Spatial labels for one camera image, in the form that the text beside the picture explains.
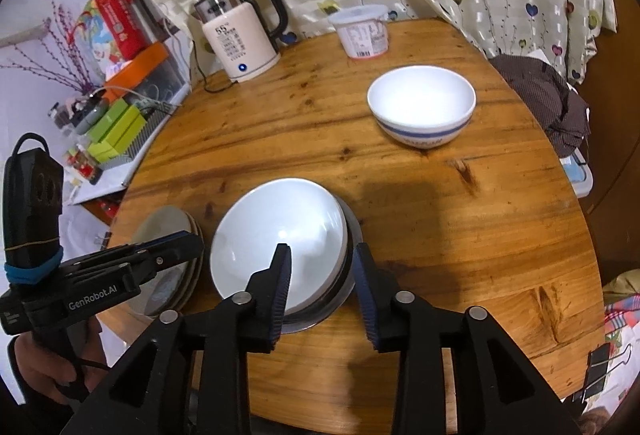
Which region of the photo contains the steel plate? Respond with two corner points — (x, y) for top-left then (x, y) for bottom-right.
(282, 195), (363, 334)

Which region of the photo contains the beige plate blue pattern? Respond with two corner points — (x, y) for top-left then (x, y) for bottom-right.
(128, 205), (201, 318)

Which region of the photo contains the left hand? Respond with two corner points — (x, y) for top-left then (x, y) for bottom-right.
(13, 317), (108, 405)

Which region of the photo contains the white shelf cabinet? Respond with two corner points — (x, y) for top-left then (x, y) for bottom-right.
(49, 78), (194, 226)

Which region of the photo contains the red labelled jar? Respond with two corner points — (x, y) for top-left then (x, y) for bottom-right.
(66, 147), (102, 184)

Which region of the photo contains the lime green box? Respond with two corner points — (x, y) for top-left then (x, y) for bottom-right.
(87, 106), (146, 163)

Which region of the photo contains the grey pouch case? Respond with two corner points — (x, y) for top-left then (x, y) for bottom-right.
(70, 99), (110, 136)

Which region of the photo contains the chevron patterned tray box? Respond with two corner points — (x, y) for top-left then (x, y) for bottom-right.
(89, 103), (177, 169)

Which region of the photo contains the orange tray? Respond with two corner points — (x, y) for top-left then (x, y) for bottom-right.
(104, 42), (169, 89)

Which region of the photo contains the white bowl blue stripe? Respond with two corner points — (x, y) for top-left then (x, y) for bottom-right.
(367, 65), (477, 150)

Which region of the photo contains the white electric kettle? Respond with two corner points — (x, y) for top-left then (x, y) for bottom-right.
(194, 0), (288, 83)

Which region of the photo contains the red snack bag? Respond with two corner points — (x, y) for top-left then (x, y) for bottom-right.
(70, 0), (146, 71)

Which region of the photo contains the dark brown cloth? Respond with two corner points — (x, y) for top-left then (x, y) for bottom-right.
(489, 54), (590, 158)

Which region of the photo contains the white plastic cup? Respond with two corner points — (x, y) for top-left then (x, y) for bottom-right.
(329, 4), (390, 59)

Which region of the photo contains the black kettle power cord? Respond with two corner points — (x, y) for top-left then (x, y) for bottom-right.
(191, 41), (239, 95)

